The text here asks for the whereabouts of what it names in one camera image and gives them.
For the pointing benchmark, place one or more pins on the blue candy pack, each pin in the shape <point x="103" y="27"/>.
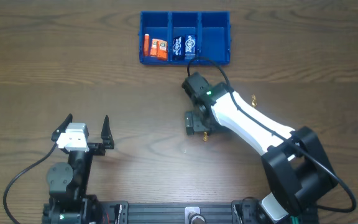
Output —
<point x="178" y="48"/>
<point x="190" y="46"/>

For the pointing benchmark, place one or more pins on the gold candy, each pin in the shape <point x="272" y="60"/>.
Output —
<point x="205" y="137"/>
<point x="253" y="101"/>

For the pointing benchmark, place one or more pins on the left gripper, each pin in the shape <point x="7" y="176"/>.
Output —
<point x="96" y="149"/>

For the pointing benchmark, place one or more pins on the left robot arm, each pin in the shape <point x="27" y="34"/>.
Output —
<point x="61" y="179"/>

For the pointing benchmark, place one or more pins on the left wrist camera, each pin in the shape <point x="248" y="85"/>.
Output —
<point x="73" y="137"/>

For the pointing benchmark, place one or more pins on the mounting rail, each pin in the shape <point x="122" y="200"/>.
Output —
<point x="160" y="213"/>

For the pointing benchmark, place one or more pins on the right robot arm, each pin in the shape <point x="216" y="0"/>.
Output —
<point x="244" y="121"/>

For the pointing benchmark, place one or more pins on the blue tray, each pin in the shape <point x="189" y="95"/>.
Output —
<point x="214" y="43"/>

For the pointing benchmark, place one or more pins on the orange candy box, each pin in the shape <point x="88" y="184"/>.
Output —
<point x="153" y="49"/>
<point x="146" y="46"/>
<point x="162" y="53"/>

